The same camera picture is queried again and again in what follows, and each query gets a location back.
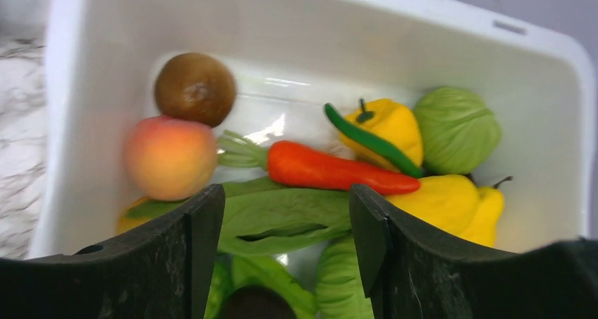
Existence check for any green leafy vegetable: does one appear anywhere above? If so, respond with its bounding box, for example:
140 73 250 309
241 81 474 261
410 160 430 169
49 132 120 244
125 176 352 257

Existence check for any yellow pear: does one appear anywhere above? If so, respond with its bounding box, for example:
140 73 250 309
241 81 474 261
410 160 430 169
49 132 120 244
458 176 513 248

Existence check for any green bumpy lime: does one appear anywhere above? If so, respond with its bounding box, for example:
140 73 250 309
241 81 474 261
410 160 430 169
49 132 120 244
204 255 233 319

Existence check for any green chili pepper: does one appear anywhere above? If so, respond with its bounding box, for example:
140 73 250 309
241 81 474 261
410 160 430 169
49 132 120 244
324 103 423 179

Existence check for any yellow mango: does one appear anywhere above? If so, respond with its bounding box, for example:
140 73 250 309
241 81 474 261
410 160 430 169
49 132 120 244
385 174 480 235

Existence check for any green cabbage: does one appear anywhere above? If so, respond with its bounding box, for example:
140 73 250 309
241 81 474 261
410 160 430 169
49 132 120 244
413 87 502 174

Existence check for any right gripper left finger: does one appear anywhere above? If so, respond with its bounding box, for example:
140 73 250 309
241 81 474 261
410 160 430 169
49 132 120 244
1 184 226 318

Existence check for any red carrot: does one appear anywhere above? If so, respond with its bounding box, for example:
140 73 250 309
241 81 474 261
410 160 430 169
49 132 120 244
217 130 421 195

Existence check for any brown kiwi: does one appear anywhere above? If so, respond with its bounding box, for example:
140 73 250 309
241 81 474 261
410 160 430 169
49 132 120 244
154 52 237 128

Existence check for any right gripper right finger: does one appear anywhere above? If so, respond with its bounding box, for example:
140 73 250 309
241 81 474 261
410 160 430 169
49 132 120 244
349 185 597 318

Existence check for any small orange fruit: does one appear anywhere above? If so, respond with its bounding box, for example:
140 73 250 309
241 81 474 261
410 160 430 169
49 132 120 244
116 197 152 235

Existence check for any white plastic bin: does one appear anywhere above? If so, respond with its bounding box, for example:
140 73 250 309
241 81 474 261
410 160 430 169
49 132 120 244
28 0 596 258

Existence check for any yellow bell pepper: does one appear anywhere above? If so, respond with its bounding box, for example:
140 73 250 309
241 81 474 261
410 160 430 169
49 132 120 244
346 98 424 167

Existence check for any dark purple fruit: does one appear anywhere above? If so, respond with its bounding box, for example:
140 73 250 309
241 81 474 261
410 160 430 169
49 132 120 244
216 284 298 319

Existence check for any peach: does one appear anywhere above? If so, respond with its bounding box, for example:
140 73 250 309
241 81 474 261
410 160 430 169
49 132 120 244
123 116 218 201

